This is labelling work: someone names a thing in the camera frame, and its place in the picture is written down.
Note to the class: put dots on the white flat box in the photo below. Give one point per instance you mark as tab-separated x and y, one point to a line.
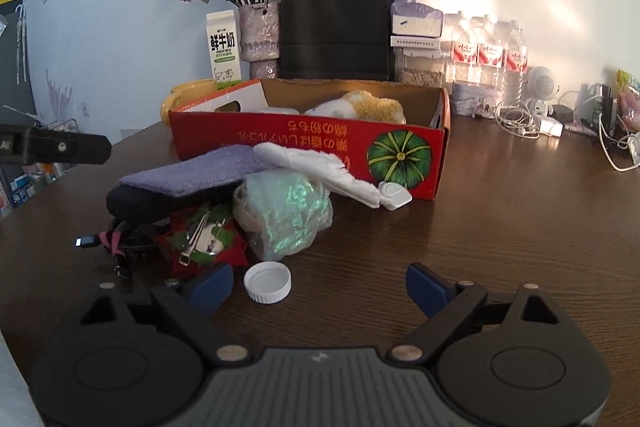
415	42

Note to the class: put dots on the red flower brooch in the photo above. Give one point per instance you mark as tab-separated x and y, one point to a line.
200	237

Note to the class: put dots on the white charger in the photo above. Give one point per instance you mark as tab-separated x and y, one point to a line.
551	127

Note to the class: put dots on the white earphones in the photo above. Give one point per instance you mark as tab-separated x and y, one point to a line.
522	132

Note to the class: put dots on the black paper bag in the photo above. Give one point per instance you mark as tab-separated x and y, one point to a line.
335	22

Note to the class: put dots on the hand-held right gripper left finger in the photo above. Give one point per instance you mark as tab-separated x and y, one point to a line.
215	287

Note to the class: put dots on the iridescent plastic bag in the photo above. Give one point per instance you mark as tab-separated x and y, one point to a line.
285	217

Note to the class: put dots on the white rounded plastic case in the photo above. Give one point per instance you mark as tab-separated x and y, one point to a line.
395	196

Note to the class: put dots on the white bottle cap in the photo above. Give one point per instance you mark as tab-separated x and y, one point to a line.
267	282

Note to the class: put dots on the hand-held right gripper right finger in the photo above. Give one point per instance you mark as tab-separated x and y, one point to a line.
427	289

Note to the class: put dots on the red cardboard box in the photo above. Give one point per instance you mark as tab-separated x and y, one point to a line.
310	142

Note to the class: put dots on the purple white vase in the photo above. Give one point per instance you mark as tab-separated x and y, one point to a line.
257	32

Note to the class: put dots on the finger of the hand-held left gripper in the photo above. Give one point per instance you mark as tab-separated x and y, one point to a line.
65	147

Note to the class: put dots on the clear container of seeds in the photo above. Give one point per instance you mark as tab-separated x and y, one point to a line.
420	74

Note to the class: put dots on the white milk carton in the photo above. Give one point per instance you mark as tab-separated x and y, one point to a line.
222	52

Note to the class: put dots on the purple cloth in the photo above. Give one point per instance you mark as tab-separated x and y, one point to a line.
200	169

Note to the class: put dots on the small black device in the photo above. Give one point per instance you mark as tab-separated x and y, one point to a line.
605	107

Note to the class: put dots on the white round speaker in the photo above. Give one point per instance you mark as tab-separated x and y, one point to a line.
542	83

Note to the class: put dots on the dark grey door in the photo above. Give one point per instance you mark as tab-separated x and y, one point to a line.
12	67

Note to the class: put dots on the white yellow plush sheep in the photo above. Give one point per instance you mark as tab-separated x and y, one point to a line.
370	107

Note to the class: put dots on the purple plant wall decal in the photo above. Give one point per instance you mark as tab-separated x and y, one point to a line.
57	99

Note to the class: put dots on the purple tissue pack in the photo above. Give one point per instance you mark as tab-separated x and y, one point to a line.
415	19

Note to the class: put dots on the dark blue zip pouch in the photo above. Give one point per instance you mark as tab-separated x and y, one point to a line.
140	207

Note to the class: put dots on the yellow mug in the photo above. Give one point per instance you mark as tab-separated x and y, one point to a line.
180	99

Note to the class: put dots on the colourful snack packet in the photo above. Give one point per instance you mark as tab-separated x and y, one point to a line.
629	102

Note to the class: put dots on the white wall socket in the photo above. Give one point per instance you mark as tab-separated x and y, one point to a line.
86	109

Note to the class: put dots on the white floral tin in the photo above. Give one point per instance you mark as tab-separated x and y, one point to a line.
472	99

